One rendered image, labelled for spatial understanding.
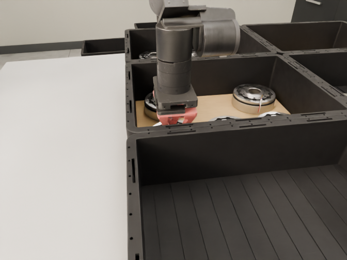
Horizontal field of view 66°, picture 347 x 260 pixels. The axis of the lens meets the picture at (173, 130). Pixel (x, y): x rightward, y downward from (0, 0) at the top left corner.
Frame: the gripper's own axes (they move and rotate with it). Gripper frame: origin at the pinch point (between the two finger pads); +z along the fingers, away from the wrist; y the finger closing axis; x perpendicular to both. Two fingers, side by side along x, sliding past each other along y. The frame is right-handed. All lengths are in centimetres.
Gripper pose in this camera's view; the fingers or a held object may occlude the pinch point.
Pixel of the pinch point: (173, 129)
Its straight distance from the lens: 52.0
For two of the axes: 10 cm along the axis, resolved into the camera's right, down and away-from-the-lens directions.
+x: -9.9, 0.8, -1.3
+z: -0.1, 8.2, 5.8
